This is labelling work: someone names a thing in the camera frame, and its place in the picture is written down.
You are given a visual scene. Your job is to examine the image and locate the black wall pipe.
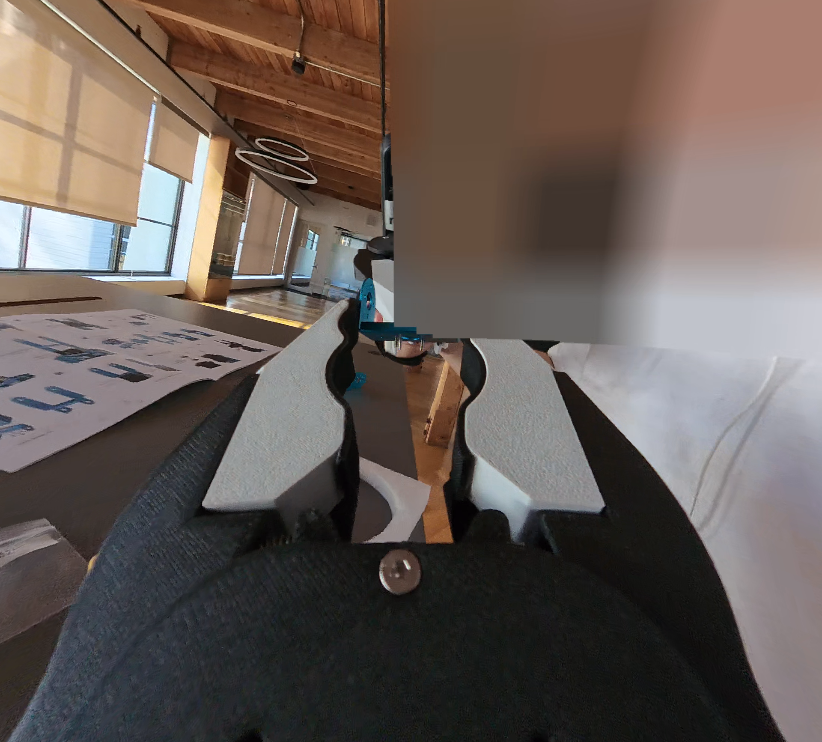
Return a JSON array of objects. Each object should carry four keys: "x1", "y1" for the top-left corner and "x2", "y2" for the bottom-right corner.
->
[{"x1": 13, "y1": 0, "x2": 316, "y2": 210}]

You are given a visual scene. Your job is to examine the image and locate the metal ceiling conduit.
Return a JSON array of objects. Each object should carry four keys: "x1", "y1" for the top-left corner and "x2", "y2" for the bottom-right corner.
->
[{"x1": 290, "y1": 0, "x2": 323, "y2": 76}]

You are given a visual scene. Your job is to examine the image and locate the black ceiling pipe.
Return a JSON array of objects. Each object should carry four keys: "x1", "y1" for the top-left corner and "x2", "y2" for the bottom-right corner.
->
[{"x1": 374, "y1": 0, "x2": 390, "y2": 139}]

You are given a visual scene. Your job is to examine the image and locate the printed instruction sheet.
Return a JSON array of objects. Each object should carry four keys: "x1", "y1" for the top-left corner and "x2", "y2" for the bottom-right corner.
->
[{"x1": 0, "y1": 308, "x2": 281, "y2": 474}]

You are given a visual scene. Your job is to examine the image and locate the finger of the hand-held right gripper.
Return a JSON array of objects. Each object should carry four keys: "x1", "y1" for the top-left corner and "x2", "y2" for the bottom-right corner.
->
[{"x1": 370, "y1": 258, "x2": 396, "y2": 325}]

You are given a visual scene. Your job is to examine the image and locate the blue metal u-shaped bracket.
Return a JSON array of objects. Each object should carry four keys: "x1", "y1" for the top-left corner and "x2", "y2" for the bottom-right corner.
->
[{"x1": 356, "y1": 277, "x2": 426, "y2": 346}]

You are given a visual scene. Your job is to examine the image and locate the white paper with grey shape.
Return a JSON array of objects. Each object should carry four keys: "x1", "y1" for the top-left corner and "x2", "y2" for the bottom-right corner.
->
[{"x1": 358, "y1": 457, "x2": 432, "y2": 544}]

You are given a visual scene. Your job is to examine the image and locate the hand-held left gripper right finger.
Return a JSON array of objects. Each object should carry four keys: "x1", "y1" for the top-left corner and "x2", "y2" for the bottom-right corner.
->
[{"x1": 451, "y1": 337, "x2": 606, "y2": 545}]

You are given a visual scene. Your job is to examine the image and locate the small black ring lamp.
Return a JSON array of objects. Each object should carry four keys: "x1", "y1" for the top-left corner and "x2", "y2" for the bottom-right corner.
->
[{"x1": 254, "y1": 136, "x2": 310, "y2": 162}]

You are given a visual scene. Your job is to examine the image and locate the person's white t-shirt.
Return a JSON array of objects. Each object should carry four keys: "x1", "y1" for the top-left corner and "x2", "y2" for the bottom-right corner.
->
[{"x1": 548, "y1": 340, "x2": 822, "y2": 742}]

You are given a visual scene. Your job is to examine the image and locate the wooden desk leg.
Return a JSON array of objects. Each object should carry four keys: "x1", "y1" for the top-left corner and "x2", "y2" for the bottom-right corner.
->
[{"x1": 423, "y1": 357, "x2": 467, "y2": 449}]

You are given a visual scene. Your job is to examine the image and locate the grey desk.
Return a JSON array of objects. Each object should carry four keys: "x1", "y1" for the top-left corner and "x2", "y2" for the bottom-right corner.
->
[{"x1": 0, "y1": 275, "x2": 429, "y2": 742}]

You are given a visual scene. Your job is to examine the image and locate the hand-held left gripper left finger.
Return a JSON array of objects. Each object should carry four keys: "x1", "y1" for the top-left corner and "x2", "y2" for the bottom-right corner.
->
[{"x1": 203, "y1": 298, "x2": 360, "y2": 542}]

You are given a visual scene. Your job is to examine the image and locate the clear plastic bag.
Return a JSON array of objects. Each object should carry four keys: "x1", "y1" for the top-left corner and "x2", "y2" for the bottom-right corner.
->
[{"x1": 0, "y1": 518, "x2": 89, "y2": 644}]

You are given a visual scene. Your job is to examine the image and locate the large black ring lamp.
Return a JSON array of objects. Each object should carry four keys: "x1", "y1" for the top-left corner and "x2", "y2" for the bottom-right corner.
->
[{"x1": 234, "y1": 147, "x2": 319, "y2": 186}]

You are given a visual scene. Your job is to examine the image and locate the beige roller blind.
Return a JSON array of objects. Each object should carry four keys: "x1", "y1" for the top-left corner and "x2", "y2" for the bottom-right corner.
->
[
  {"x1": 147, "y1": 102, "x2": 202, "y2": 185},
  {"x1": 0, "y1": 0, "x2": 159, "y2": 227},
  {"x1": 238, "y1": 173, "x2": 288, "y2": 276}
]

